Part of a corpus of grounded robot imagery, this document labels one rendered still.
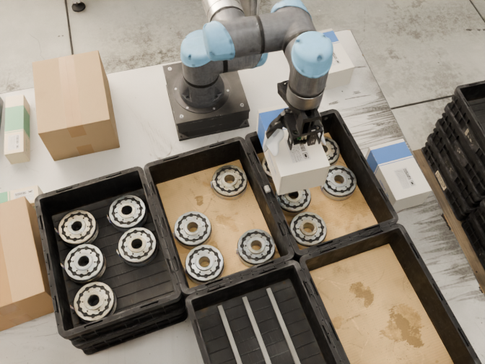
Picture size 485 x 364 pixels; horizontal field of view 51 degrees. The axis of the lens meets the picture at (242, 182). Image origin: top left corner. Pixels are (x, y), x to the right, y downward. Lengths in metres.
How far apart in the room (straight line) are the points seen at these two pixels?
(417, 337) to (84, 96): 1.21
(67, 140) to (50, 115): 0.09
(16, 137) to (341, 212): 1.07
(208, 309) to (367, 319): 0.41
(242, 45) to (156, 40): 2.08
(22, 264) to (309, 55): 0.94
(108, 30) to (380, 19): 1.61
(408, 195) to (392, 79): 1.43
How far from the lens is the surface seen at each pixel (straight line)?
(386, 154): 1.67
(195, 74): 1.59
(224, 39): 1.00
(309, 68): 0.96
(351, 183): 1.51
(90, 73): 1.78
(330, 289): 1.40
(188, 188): 1.50
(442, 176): 2.42
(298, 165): 1.19
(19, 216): 1.54
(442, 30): 3.33
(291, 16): 1.04
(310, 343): 1.35
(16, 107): 1.90
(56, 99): 1.74
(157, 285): 1.39
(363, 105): 1.89
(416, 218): 1.69
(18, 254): 1.49
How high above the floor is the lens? 2.14
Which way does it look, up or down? 60 degrees down
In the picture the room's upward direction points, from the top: 1 degrees clockwise
